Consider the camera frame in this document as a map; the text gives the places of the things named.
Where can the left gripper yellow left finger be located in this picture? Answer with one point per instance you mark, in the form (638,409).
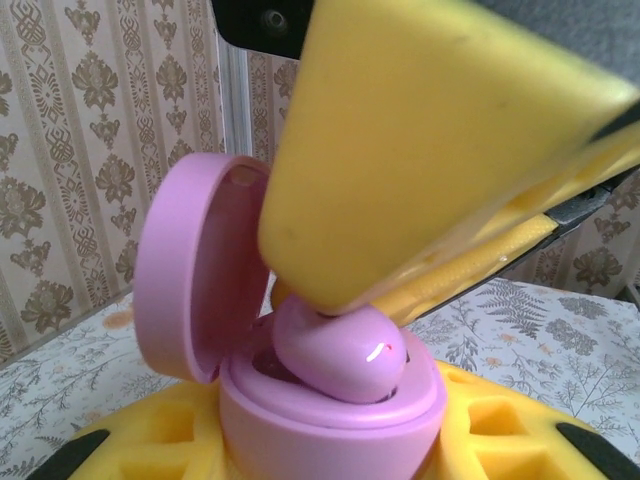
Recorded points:
(165,440)

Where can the pink earbud charging case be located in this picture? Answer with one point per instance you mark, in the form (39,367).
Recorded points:
(320,440)

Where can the aluminium corner post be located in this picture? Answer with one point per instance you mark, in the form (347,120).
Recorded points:
(235,100)

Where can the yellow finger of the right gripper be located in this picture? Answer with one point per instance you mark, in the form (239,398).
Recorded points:
(400,150)
(500,245)

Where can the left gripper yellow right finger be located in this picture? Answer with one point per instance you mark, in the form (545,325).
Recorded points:
(505,440)

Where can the floral patterned table cover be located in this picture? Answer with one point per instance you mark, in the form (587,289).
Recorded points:
(50,400)

